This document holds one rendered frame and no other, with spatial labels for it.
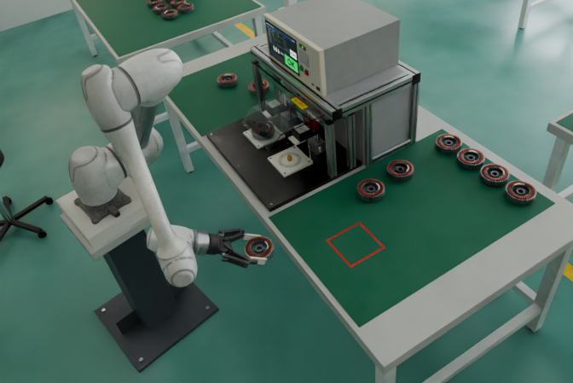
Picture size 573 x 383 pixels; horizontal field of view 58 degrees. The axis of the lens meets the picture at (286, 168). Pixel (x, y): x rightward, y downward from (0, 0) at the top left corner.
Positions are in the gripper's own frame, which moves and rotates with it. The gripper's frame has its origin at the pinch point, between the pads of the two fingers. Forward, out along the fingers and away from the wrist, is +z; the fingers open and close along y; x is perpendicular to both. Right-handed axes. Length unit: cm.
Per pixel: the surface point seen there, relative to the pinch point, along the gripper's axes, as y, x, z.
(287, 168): -39.8, 11.3, 17.7
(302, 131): -45, 28, 19
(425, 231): 10, 28, 56
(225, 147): -66, -1, -3
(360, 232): 2.5, 17.2, 35.7
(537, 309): 23, 4, 127
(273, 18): -74, 62, -2
